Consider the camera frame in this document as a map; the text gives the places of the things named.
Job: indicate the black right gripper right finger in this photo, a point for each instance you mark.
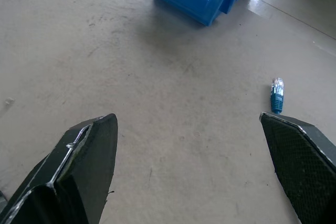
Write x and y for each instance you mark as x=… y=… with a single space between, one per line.
x=296 y=161

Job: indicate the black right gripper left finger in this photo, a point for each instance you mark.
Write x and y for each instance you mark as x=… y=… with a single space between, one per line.
x=78 y=171

